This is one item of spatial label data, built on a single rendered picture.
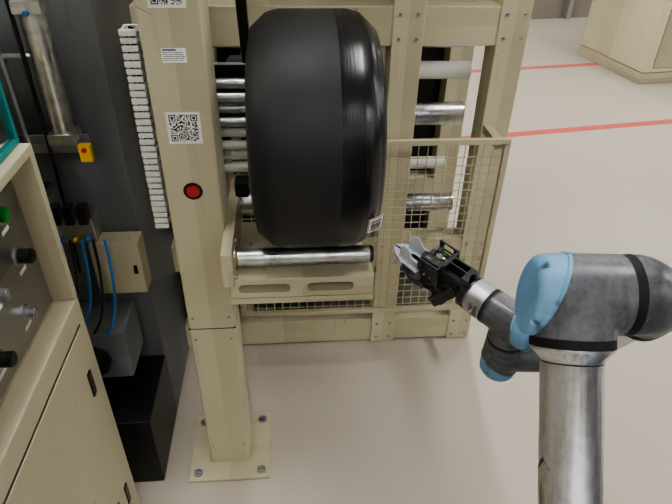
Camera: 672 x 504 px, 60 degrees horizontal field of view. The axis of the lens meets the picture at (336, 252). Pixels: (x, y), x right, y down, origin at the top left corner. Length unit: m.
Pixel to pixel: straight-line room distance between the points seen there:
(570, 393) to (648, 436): 1.64
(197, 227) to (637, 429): 1.77
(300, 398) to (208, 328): 0.72
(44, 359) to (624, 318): 1.03
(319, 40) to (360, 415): 1.44
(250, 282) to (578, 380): 0.85
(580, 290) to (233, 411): 1.33
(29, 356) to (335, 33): 0.89
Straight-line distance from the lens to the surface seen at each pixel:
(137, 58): 1.33
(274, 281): 1.44
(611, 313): 0.85
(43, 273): 1.39
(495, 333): 1.16
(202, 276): 1.56
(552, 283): 0.82
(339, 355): 2.45
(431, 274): 1.19
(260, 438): 2.17
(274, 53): 1.22
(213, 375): 1.81
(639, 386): 2.66
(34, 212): 1.31
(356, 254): 1.43
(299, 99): 1.17
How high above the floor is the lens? 1.73
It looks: 35 degrees down
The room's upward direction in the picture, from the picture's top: 1 degrees clockwise
